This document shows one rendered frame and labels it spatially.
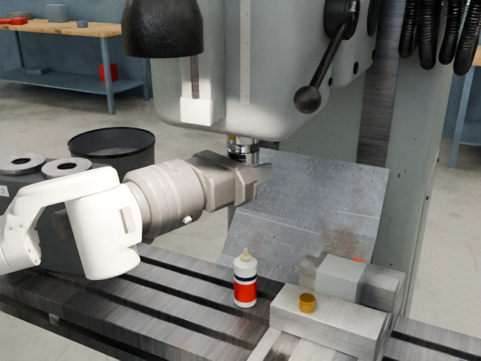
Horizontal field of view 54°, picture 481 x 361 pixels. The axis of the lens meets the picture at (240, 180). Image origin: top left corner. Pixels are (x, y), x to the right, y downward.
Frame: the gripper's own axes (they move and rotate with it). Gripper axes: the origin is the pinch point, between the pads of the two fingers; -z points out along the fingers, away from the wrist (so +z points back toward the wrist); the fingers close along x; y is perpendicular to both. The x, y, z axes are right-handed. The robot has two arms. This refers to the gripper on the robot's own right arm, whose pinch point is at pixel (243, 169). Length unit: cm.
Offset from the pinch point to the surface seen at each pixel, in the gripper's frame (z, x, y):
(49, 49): -215, 608, 72
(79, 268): 15.0, 29.3, 25.2
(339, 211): -32.6, 4.4, 20.0
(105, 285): 12.9, 23.4, 27.0
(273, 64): 5.7, -10.5, -17.4
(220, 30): 9.1, -5.6, -20.8
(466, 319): -155, 10, 122
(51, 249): 17.8, 33.8, 21.9
